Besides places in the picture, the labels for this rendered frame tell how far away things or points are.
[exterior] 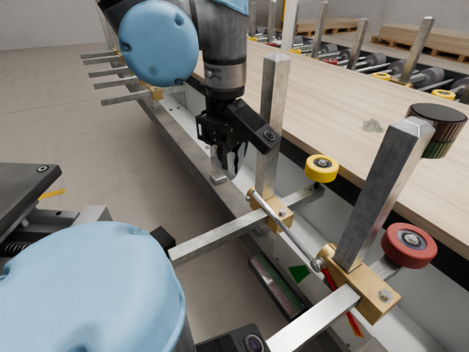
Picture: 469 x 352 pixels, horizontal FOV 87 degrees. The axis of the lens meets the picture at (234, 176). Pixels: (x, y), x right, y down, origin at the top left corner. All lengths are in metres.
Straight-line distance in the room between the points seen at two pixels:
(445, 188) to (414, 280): 0.22
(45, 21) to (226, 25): 7.55
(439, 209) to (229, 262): 1.10
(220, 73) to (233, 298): 1.17
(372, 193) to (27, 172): 0.51
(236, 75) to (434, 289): 0.60
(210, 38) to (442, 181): 0.60
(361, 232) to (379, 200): 0.07
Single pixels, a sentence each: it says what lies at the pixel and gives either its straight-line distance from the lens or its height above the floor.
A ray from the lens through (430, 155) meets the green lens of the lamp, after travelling 0.39.
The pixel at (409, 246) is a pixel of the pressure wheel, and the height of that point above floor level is 0.91.
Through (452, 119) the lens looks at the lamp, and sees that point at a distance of 0.38.
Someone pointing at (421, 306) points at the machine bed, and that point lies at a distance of 0.78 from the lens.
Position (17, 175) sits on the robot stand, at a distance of 0.50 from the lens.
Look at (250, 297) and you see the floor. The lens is 1.41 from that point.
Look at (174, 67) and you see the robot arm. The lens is 0.27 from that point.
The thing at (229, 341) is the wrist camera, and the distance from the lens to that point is 0.31.
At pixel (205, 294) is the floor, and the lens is 1.42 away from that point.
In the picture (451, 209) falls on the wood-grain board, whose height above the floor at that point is 0.90.
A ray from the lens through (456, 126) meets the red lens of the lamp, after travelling 0.38.
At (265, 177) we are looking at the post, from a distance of 0.58.
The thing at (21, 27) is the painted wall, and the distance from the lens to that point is 7.99.
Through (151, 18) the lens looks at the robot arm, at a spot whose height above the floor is 1.25.
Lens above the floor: 1.27
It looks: 38 degrees down
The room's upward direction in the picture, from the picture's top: straight up
